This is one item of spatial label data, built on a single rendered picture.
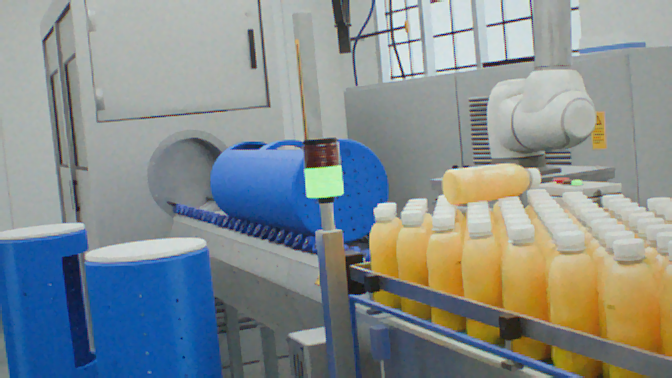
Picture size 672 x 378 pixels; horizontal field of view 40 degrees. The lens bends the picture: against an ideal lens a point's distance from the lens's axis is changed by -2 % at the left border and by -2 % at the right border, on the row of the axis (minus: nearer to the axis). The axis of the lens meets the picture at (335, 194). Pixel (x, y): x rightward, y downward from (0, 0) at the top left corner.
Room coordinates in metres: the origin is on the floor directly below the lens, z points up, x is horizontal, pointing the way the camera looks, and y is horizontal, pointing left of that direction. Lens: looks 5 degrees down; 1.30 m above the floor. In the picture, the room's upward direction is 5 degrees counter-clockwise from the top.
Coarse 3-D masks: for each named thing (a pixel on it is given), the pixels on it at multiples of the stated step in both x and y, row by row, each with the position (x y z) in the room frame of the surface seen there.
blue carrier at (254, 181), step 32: (224, 160) 3.17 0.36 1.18; (256, 160) 2.83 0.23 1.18; (288, 160) 2.56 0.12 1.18; (352, 160) 2.53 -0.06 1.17; (224, 192) 3.09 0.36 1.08; (256, 192) 2.75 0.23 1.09; (288, 192) 2.48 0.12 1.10; (352, 192) 2.52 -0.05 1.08; (384, 192) 2.55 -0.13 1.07; (288, 224) 2.59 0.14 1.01; (320, 224) 2.48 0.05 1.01; (352, 224) 2.51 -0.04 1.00
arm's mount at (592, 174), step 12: (564, 168) 2.78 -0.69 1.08; (576, 168) 2.74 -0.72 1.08; (588, 168) 2.70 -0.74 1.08; (600, 168) 2.66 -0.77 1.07; (612, 168) 2.67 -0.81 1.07; (432, 180) 2.82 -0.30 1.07; (588, 180) 2.63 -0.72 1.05; (600, 180) 2.65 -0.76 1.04; (432, 204) 2.83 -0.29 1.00; (492, 204) 2.57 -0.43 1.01; (528, 204) 2.51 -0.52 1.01
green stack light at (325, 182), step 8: (320, 168) 1.59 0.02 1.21; (328, 168) 1.59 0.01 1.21; (336, 168) 1.59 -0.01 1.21; (312, 176) 1.59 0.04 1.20; (320, 176) 1.59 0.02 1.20; (328, 176) 1.59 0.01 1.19; (336, 176) 1.59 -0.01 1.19; (312, 184) 1.59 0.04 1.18; (320, 184) 1.58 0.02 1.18; (328, 184) 1.59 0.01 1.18; (336, 184) 1.59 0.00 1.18; (312, 192) 1.59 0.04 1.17; (320, 192) 1.59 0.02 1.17; (328, 192) 1.58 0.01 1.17; (336, 192) 1.59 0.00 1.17
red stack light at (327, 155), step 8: (328, 144) 1.59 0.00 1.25; (336, 144) 1.60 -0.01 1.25; (304, 152) 1.60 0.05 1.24; (312, 152) 1.59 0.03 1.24; (320, 152) 1.58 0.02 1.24; (328, 152) 1.59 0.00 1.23; (336, 152) 1.60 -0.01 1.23; (304, 160) 1.60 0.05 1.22; (312, 160) 1.59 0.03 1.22; (320, 160) 1.58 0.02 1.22; (328, 160) 1.59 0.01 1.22; (336, 160) 1.60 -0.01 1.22; (304, 168) 1.61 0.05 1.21; (312, 168) 1.59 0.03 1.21
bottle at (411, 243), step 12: (408, 228) 1.74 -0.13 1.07; (420, 228) 1.74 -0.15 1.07; (396, 240) 1.76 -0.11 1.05; (408, 240) 1.73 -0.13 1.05; (420, 240) 1.73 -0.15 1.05; (396, 252) 1.75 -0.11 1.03; (408, 252) 1.73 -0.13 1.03; (420, 252) 1.72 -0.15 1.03; (408, 264) 1.73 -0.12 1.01; (420, 264) 1.72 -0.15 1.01; (408, 276) 1.73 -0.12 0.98; (420, 276) 1.72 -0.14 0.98; (408, 300) 1.73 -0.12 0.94; (408, 312) 1.73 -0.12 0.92; (420, 312) 1.72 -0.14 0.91
